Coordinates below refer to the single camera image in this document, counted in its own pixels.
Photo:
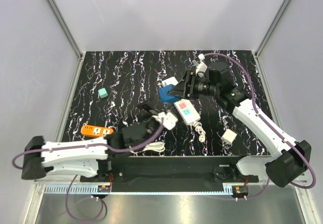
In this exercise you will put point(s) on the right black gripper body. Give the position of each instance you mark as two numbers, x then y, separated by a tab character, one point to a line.
200	87

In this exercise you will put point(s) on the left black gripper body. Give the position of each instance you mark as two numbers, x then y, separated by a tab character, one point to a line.
151	124

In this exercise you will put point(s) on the blue cube socket adapter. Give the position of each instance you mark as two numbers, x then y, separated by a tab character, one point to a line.
165	97

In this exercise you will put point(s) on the white multicolour power strip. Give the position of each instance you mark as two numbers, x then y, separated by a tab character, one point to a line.
185	108

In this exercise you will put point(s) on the white square socket adapter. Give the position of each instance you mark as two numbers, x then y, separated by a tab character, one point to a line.
168	119

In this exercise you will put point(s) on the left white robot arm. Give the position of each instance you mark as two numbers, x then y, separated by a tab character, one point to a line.
41	157

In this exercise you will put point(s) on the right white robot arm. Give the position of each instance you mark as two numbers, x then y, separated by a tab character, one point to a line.
288	157

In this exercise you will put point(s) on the white charger plug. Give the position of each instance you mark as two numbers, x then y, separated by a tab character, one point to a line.
229	136

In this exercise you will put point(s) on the orange power strip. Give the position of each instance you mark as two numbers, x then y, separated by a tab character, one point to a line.
95	131

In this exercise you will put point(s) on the teal cube adapter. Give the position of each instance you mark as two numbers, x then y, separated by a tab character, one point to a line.
102	93

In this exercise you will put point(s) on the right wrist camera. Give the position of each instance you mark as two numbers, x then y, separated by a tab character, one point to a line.
200	66

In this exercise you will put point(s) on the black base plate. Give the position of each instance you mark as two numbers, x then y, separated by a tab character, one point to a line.
169	173

